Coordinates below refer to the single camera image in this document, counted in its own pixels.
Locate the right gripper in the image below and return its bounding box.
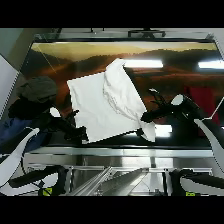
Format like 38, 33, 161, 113
140, 107, 173, 123

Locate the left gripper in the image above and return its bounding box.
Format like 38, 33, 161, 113
63, 125, 89, 144

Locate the white T-shirt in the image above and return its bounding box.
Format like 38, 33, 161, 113
66, 58, 157, 145

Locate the red garment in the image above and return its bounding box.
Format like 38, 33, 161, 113
183, 86, 221, 138

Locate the black garment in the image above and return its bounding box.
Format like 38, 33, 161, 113
7, 97, 56, 122

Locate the grey garment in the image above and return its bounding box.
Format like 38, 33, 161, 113
16, 75, 59, 103

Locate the blue garment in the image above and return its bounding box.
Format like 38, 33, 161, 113
0, 117, 51, 155

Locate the silver frame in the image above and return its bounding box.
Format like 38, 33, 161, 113
20, 145, 224, 197

